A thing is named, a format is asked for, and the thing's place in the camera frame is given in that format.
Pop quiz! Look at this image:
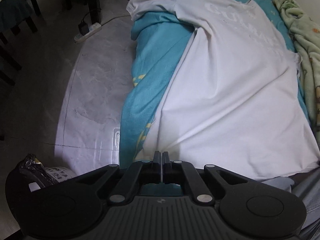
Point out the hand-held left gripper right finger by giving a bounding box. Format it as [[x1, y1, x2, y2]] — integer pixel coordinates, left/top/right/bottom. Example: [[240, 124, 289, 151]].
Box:
[[162, 151, 247, 204]]

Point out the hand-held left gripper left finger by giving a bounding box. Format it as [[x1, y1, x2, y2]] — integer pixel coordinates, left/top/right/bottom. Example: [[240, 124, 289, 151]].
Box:
[[74, 151, 163, 204]]

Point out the white printed t-shirt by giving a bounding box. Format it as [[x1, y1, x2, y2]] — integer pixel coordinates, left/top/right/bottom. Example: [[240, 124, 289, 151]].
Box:
[[126, 0, 320, 183]]

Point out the black plastic bag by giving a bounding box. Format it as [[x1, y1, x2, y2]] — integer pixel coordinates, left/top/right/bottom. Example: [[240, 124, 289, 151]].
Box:
[[5, 153, 50, 193]]

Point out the white power strip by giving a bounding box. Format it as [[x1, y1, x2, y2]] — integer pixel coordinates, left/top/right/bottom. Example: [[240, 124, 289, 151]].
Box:
[[74, 23, 103, 43]]

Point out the person's leg in jeans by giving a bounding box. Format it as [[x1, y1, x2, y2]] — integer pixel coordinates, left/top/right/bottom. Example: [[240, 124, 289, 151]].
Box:
[[290, 165, 320, 240]]

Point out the green fleece cartoon blanket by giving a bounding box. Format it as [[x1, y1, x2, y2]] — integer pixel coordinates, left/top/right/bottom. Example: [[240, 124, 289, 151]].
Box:
[[272, 0, 320, 127]]

